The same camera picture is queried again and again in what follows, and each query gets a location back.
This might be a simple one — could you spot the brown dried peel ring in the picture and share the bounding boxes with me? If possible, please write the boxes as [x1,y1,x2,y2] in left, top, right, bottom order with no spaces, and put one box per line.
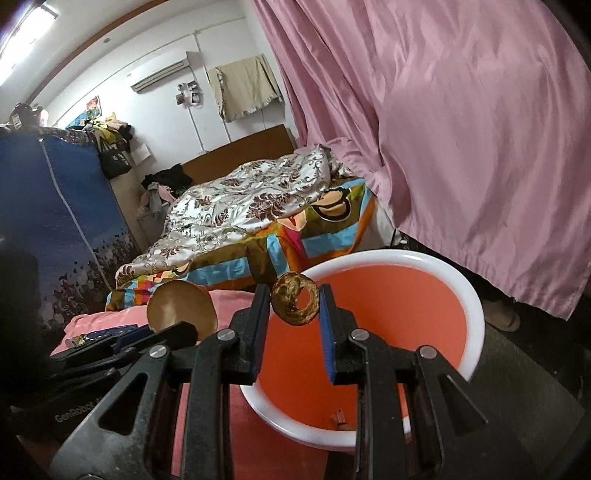
[271,272,319,326]

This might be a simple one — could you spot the pink plaid blanket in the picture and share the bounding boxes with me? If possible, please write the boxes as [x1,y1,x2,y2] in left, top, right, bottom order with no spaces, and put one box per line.
[50,290,278,480]

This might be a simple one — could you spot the ceiling light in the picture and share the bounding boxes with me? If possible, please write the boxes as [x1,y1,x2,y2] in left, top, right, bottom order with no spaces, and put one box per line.
[0,0,61,56]

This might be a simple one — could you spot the blue printed fabric wardrobe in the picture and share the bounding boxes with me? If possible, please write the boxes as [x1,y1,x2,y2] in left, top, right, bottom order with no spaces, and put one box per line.
[0,127,141,333]

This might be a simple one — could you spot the colourful cartoon bed sheet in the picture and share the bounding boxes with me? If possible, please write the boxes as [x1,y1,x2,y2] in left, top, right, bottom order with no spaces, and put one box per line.
[105,178,384,312]

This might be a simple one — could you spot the floral satin quilt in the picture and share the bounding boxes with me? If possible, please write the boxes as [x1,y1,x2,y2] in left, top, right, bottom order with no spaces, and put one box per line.
[115,144,352,289]

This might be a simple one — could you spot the clothes heap on wardrobe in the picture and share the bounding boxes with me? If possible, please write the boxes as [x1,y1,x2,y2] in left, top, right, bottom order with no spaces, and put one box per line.
[69,115,134,151]

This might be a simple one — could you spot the pile of clothes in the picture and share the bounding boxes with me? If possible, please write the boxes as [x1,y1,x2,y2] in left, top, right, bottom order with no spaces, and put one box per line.
[140,164,192,217]

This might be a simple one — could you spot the white air conditioner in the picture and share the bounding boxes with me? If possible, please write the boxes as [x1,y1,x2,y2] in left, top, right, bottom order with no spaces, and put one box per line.
[130,52,191,93]

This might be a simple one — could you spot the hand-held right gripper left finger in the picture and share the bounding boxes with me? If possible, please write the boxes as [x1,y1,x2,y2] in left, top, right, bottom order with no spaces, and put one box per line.
[51,284,271,480]

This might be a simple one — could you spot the wall poster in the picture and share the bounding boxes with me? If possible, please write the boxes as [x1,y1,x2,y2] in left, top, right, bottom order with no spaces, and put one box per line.
[67,96,101,130]

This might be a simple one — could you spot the wooden headboard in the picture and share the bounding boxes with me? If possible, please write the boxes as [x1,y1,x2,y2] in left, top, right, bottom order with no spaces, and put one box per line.
[181,124,296,185]

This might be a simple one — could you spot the black hanging bag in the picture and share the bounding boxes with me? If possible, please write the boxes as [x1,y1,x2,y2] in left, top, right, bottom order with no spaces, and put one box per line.
[98,138,133,180]

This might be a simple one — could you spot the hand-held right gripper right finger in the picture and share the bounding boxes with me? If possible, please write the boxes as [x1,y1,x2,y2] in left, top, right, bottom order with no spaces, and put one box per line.
[320,283,537,480]

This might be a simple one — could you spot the brown paper cup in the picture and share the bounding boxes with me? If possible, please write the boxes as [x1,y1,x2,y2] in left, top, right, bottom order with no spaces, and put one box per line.
[147,281,219,344]

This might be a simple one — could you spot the beige hanging towel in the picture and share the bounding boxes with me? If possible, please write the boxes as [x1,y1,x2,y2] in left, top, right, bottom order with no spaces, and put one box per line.
[207,54,284,123]

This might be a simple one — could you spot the pink curtain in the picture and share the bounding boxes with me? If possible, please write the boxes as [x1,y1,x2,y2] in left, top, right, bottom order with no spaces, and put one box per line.
[252,0,591,321]

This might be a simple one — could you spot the orange bin with white rim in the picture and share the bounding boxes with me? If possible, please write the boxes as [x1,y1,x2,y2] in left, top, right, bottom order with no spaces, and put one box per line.
[239,249,485,450]

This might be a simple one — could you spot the beige cabinet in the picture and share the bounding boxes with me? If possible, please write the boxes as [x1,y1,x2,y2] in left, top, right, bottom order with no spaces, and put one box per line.
[111,173,155,250]

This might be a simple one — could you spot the beige slipper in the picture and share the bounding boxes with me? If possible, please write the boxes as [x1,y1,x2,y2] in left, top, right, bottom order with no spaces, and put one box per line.
[482,298,522,333]

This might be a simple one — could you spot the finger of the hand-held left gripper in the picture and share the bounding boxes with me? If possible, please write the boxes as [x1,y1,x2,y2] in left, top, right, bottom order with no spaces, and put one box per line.
[50,340,124,371]
[115,321,199,355]

